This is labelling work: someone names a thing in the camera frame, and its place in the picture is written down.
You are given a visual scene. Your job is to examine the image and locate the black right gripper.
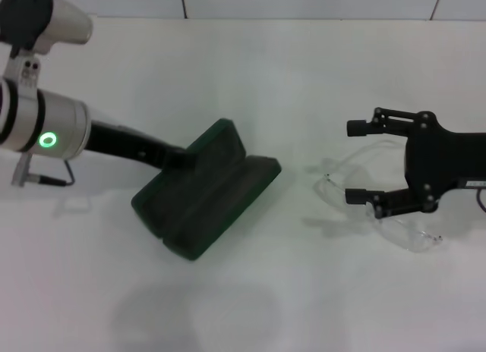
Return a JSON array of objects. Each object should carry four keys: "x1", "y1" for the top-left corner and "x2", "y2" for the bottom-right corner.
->
[{"x1": 344, "y1": 106, "x2": 486, "y2": 220}]

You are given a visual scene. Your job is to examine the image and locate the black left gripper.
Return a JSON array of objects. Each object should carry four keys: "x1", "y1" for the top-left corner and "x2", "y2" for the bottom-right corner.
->
[{"x1": 84, "y1": 118, "x2": 199, "y2": 171}]

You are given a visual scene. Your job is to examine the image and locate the green glasses case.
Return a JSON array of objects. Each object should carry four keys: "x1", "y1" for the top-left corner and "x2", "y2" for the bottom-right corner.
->
[{"x1": 130, "y1": 118, "x2": 282, "y2": 262}]

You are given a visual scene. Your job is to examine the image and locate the clear white glasses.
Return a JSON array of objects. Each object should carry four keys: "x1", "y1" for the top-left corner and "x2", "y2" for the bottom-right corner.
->
[{"x1": 305, "y1": 139, "x2": 444, "y2": 253}]

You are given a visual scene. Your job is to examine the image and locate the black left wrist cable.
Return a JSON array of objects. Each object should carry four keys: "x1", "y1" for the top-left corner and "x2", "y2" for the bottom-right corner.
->
[{"x1": 11, "y1": 150, "x2": 76, "y2": 187}]

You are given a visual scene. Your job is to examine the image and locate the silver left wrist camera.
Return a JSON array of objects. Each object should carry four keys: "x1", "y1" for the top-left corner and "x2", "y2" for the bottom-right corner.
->
[{"x1": 0, "y1": 0, "x2": 94, "y2": 91}]

